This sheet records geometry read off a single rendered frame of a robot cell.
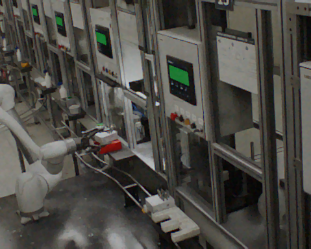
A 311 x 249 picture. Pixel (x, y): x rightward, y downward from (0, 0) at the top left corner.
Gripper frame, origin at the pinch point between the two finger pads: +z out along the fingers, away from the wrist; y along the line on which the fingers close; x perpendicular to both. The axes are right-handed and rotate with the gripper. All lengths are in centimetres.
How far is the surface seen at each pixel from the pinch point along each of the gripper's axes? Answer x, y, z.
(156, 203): -58, -20, 4
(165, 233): -73, -29, 1
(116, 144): 25.0, -17.3, 14.1
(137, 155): 8.0, -21.8, 21.5
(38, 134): 340, -112, 16
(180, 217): -72, -24, 11
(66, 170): 212, -112, 16
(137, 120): 27.0, -5.2, 32.3
